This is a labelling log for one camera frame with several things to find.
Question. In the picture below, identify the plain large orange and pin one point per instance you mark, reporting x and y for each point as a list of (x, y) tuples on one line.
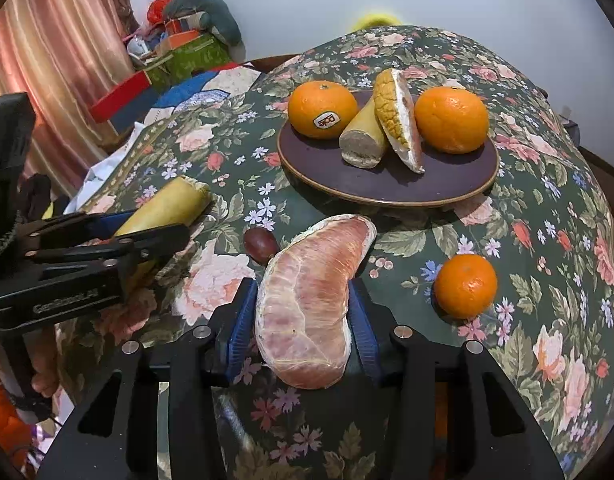
[(452, 119)]

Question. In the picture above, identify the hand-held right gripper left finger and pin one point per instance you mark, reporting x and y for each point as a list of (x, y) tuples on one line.
[(239, 330)]

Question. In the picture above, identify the green storage box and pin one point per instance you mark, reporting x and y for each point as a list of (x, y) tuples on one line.
[(197, 57)]

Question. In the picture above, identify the grey plush pillow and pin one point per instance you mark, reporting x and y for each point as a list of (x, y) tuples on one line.
[(212, 10)]

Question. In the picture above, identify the small tangerine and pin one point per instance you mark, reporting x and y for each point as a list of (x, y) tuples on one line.
[(465, 286)]

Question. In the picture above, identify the yellow-green banana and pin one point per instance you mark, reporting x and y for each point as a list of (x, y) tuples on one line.
[(172, 202), (362, 140)]

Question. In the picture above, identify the striped pink curtain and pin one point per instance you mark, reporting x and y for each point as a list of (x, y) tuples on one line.
[(52, 40)]

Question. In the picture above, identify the purple ceramic plate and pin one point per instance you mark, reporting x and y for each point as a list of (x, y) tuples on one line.
[(437, 180)]

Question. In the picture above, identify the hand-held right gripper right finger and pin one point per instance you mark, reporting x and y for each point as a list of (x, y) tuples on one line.
[(368, 335)]

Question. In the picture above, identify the peeled pomelo segment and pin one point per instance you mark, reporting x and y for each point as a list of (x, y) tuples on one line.
[(307, 305)]

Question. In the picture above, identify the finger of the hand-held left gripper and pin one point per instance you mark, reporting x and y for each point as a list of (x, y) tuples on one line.
[(114, 221), (152, 242)]

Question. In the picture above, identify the small white appliance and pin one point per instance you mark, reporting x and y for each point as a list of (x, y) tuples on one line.
[(137, 47)]

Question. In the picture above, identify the red plastic bag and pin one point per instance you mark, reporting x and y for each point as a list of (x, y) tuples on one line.
[(158, 10)]

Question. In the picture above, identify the pomelo wedge with rind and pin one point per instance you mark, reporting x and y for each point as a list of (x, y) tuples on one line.
[(394, 110)]

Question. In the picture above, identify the white crumpled cloth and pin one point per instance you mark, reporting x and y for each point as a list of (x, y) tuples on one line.
[(112, 165)]

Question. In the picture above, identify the floral tablecloth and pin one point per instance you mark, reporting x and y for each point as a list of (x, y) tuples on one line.
[(537, 200)]

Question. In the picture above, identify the orange cardboard box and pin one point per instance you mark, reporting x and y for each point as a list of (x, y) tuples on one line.
[(179, 39)]

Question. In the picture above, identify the orange garment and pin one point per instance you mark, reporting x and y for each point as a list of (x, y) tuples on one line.
[(7, 410)]

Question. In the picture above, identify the dark red grape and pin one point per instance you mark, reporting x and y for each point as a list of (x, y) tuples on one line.
[(259, 245)]

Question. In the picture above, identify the person's left hand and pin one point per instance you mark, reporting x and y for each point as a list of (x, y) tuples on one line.
[(43, 370)]

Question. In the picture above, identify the orange with sticker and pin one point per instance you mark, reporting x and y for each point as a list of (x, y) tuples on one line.
[(317, 102)]

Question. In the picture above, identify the blue-grey flat box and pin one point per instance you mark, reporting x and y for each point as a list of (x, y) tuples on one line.
[(132, 115)]

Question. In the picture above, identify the red flat box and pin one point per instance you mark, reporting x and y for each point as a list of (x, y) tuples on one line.
[(119, 97)]

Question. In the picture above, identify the patchwork quilt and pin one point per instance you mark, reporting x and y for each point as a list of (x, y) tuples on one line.
[(212, 85)]

